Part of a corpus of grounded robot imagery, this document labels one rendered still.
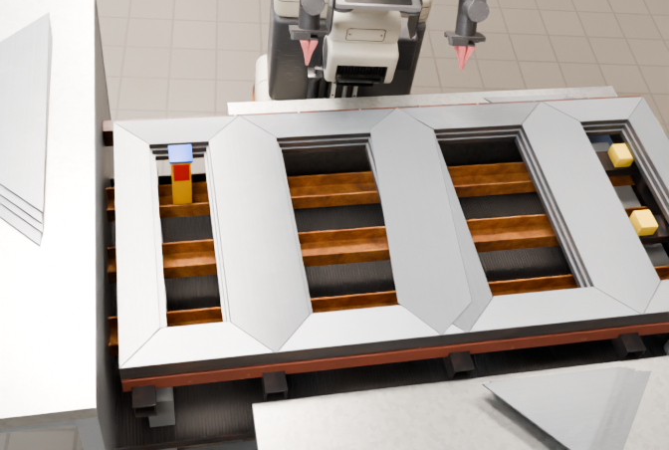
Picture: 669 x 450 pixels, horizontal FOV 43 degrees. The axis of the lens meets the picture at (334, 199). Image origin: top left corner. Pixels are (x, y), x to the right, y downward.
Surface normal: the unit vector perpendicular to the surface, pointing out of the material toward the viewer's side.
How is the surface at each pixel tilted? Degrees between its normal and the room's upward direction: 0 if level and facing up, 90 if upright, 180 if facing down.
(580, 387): 0
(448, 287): 1
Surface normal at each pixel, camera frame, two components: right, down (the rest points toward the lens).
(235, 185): 0.11, -0.65
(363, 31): 0.06, 0.85
